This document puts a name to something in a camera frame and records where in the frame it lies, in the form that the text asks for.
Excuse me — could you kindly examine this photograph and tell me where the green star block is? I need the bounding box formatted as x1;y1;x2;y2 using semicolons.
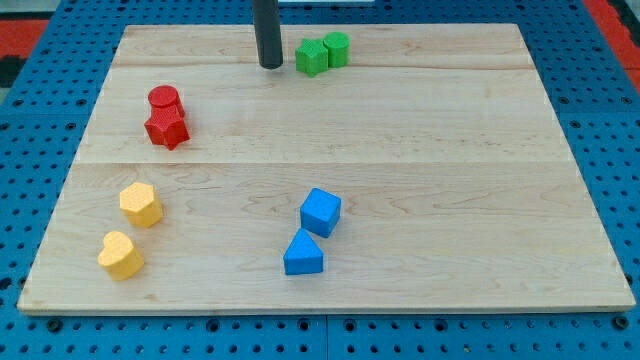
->
295;38;328;77

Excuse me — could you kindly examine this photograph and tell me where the wooden board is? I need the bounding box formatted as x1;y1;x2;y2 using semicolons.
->
17;23;635;316

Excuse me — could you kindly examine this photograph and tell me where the green cylinder block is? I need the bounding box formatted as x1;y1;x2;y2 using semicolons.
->
323;32;350;68

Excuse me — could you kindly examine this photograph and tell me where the blue triangle block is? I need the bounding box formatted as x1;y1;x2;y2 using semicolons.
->
283;228;324;275

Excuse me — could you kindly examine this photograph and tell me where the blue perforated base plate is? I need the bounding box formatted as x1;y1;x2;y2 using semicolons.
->
1;0;639;359

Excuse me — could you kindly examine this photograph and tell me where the yellow hexagon block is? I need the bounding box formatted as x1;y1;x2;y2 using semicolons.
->
119;182;164;228

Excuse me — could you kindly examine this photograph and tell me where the red star block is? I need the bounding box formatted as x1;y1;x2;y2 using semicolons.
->
144;105;190;151

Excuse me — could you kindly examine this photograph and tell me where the yellow heart block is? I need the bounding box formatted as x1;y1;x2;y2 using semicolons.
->
97;231;145;281

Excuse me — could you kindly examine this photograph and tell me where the red cylinder block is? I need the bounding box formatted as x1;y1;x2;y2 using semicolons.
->
147;85;185;117

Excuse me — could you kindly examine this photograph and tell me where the blue cube block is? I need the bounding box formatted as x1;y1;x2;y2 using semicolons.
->
300;188;341;238

